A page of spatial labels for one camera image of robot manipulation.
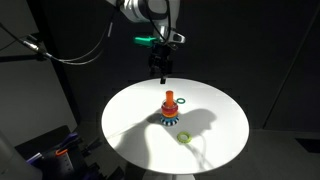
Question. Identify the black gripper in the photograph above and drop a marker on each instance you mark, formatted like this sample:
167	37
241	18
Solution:
160	61

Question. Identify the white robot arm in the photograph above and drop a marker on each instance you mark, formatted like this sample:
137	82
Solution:
156	8

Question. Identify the black vertical stand pole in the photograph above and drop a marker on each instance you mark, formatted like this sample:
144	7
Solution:
58	73

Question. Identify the colourful stacked toy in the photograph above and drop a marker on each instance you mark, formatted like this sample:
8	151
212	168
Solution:
169	123

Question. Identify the black equipment case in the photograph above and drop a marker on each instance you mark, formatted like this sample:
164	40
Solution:
56	166

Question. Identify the purple plastic item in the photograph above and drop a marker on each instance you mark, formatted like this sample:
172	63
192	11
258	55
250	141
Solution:
33	158

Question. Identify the orange stand post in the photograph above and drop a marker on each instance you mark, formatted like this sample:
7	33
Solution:
169	96

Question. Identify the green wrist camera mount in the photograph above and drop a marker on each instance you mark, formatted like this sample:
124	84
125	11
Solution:
145	40

